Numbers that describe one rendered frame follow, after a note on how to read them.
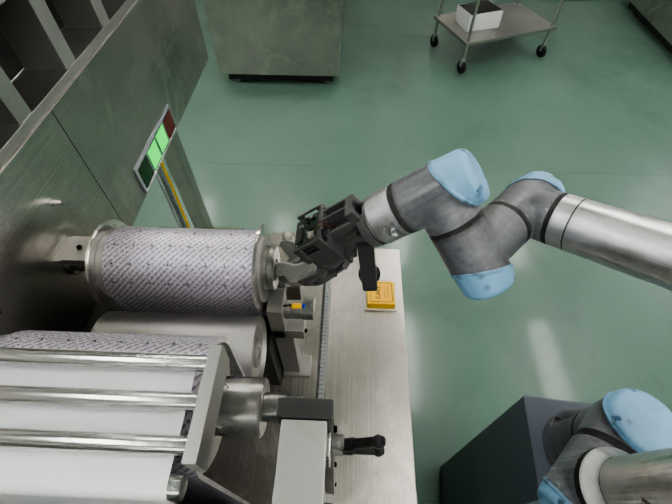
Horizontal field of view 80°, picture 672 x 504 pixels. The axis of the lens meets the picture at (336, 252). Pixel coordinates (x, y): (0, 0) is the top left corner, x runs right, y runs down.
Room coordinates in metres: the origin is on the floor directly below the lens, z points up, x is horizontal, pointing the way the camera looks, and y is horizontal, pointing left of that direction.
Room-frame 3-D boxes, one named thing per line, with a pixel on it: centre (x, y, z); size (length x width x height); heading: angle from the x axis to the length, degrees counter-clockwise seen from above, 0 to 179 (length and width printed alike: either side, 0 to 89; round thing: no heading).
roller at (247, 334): (0.27, 0.25, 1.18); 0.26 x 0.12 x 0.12; 88
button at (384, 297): (0.54, -0.11, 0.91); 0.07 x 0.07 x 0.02; 88
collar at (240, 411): (0.14, 0.11, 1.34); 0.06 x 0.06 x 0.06; 88
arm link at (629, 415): (0.17, -0.50, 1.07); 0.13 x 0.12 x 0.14; 133
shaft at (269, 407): (0.13, 0.05, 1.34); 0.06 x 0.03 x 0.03; 88
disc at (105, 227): (0.40, 0.38, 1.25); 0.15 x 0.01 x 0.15; 178
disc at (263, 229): (0.39, 0.12, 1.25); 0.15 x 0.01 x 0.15; 178
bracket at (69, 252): (0.40, 0.42, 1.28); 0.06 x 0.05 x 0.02; 88
